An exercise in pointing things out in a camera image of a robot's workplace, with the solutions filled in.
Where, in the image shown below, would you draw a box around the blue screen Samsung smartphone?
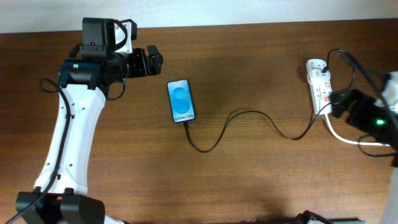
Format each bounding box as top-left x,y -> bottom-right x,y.
167,79 -> 197,123

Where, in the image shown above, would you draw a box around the black USB charging cable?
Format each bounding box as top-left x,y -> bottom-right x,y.
182,48 -> 357,154

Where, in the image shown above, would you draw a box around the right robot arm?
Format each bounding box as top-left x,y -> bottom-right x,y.
330,72 -> 397,224

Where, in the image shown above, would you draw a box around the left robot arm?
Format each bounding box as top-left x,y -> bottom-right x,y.
16,17 -> 164,223

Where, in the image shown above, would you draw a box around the white USB charger adapter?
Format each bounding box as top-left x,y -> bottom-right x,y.
306,58 -> 330,85

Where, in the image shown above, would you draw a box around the white power strip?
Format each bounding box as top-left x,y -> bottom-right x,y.
305,58 -> 336,116

